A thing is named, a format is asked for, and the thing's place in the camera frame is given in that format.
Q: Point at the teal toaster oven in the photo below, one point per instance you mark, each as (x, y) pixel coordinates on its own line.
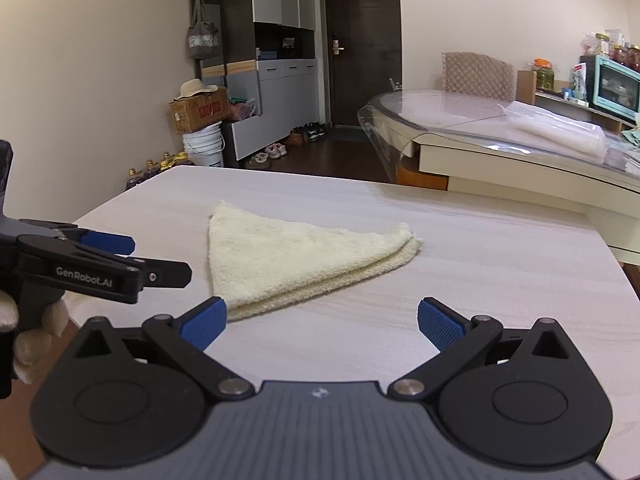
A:
(617, 85)

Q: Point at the large printed cardboard box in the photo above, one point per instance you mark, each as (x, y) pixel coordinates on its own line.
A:
(200, 112)

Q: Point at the orange-lidded glass jar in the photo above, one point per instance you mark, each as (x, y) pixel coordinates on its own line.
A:
(543, 76)

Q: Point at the black sneakers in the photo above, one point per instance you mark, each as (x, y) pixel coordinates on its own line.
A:
(314, 131)

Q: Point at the row of oil bottles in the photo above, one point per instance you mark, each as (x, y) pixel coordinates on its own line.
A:
(160, 167)

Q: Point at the dark wooden door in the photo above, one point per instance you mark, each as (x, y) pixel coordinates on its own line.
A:
(362, 45)

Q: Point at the straw hat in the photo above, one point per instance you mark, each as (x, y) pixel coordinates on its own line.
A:
(196, 90)

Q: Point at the white and red snack bag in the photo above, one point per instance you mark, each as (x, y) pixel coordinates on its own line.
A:
(580, 82)

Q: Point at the grey hanging tote bag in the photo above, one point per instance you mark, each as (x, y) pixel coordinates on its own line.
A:
(203, 37)

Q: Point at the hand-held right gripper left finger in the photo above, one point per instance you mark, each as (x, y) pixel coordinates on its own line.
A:
(205, 322)

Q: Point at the beige glass-topped dining table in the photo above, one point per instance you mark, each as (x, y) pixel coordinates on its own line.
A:
(500, 160)

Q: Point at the plastic-wrapped white bundle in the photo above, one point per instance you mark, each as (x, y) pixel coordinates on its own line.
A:
(555, 132)

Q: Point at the grey hallway cabinet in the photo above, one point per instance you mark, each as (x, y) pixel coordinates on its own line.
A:
(280, 60)

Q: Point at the beige slippers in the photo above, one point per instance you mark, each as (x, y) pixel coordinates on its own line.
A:
(257, 161)

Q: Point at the small brown cardboard box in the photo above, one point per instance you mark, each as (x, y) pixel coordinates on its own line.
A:
(526, 89)

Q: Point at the colourful clothes in drawer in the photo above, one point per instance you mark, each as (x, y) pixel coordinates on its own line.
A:
(242, 109)

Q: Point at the quilted beige chair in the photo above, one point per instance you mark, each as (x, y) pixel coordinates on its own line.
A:
(477, 77)

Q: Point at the white plastic bucket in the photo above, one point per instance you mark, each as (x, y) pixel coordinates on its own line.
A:
(205, 147)

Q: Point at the pink child shoes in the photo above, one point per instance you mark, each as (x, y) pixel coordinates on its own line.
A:
(276, 151)

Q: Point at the person's left hand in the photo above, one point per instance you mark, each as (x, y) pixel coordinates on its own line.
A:
(30, 355)

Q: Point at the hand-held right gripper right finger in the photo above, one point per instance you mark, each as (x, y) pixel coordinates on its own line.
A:
(442, 325)

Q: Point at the cream terry towel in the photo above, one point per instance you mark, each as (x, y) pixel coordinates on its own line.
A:
(290, 260)

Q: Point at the red preserve jar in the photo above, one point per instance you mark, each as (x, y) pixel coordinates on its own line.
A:
(618, 57)
(633, 57)

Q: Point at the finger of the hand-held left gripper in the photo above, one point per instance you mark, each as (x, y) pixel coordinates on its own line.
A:
(85, 272)
(110, 245)

